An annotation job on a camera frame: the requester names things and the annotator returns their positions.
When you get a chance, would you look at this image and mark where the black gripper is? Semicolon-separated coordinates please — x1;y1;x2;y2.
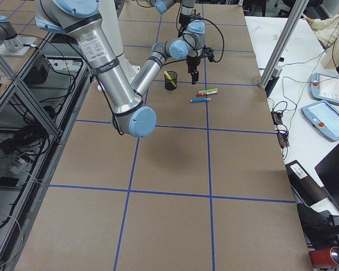
186;46;215;85

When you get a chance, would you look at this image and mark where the green highlighter pen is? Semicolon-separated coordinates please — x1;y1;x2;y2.
198;88;218;95

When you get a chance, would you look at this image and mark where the blue highlighter pen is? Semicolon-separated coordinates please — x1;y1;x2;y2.
190;98;211;103

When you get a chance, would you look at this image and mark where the yellow highlighter pen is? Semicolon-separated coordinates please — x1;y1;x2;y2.
163;71;177;88

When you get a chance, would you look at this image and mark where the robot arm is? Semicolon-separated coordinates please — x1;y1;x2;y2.
136;0;195;33
35;1;213;138

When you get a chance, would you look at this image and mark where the black mesh pen cup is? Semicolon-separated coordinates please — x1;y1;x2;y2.
164;71;179;91

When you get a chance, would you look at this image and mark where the brown table mat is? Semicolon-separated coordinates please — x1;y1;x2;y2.
15;5;312;270

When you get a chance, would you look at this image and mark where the far teach pendant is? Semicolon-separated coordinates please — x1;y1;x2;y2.
310;72;339;106

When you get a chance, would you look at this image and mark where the teach pendant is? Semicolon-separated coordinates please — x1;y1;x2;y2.
301;100;339;142
310;72;339;106

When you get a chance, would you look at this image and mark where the near teach pendant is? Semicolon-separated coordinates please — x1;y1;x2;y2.
301;100;339;142

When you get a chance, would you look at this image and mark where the seated person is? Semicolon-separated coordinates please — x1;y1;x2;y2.
302;4;339;49

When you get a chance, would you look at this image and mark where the red cylinder can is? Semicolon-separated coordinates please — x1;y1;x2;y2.
309;247;339;268

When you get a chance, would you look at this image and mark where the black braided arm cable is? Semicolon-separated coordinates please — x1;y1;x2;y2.
175;16;224;63

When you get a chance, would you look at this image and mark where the aluminium frame post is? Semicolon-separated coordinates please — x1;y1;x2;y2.
257;0;308;89

